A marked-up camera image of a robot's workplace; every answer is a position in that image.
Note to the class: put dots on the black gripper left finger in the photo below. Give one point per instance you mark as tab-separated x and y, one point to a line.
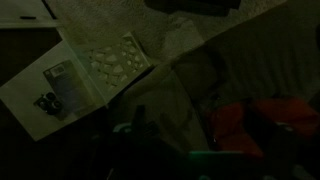
141	127

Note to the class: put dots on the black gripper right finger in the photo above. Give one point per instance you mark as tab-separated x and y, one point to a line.
276	139

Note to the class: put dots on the orange red cushion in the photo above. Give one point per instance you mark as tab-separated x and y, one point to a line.
231	126

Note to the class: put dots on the white patterned box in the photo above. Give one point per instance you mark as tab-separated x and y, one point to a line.
113	66

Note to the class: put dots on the dark booklet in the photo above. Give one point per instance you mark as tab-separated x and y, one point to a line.
69	89

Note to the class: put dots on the small black device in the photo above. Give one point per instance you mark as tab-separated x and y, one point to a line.
49	103

